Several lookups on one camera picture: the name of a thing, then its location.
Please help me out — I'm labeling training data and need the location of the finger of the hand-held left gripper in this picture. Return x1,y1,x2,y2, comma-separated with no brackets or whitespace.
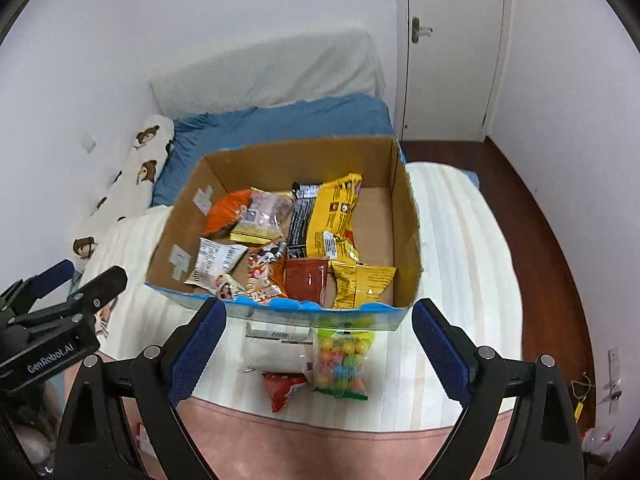
0,260,75,316
10,266,128,331

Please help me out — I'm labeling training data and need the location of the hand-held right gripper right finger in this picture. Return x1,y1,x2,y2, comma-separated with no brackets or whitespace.
411,298,583,480

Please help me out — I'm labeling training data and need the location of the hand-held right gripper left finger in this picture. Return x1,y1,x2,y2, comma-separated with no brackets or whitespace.
59,297,228,480

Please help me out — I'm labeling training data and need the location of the small brown cartoon snack packet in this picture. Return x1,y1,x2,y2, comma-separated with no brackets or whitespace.
212,275,251,301

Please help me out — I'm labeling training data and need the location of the white wafer pack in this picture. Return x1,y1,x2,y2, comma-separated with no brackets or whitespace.
239,324,317,375

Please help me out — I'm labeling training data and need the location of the white grey snack packet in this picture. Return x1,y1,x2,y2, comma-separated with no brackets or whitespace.
184,237,249,288

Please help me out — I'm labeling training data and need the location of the bright red snack packet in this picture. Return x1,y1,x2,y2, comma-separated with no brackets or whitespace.
261,371,310,414

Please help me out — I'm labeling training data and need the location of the colourful candy ball bag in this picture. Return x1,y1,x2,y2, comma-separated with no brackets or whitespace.
310,326,376,402

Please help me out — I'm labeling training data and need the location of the orange cartoon snack packet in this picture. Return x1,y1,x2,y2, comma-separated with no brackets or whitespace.
245,239,291,306

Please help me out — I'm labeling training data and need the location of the gold crinkled snack packet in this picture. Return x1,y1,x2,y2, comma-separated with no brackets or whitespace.
330,260,398,311

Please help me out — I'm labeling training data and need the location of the dark red snack packet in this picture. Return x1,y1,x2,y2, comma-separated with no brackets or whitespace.
282,256,333,307

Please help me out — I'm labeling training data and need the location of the small yellow snack packet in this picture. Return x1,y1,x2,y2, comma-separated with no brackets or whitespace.
320,231,362,265

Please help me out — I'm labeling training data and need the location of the clear yellow-edged snack packet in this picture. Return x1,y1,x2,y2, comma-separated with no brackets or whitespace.
230,187,296,242

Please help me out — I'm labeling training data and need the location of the cardboard box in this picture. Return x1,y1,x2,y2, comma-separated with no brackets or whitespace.
144,136,425,332

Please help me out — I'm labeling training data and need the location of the black snack packet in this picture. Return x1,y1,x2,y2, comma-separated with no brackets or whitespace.
285,182,323,261

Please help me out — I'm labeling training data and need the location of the large yellow snack packet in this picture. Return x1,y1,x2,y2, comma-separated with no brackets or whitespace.
305,172,363,258

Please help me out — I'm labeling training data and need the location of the cat print blanket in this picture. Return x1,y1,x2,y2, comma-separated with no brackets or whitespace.
75,160,521,480

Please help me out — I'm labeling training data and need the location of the bear print long pillow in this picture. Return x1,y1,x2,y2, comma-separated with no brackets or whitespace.
72,115,176,281

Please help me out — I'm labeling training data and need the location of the clear plastic bag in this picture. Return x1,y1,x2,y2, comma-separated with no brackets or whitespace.
580,427,616,458

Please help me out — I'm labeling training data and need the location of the blue bed sheet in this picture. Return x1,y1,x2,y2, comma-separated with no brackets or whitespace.
150,95,481,208

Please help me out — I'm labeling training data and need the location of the white pillow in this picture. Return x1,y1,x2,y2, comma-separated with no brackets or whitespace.
150,27,383,121

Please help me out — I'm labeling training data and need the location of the white door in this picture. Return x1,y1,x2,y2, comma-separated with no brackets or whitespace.
395,0,513,143

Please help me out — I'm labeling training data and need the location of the metal door handle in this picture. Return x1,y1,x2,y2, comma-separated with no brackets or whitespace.
411,16,433,45

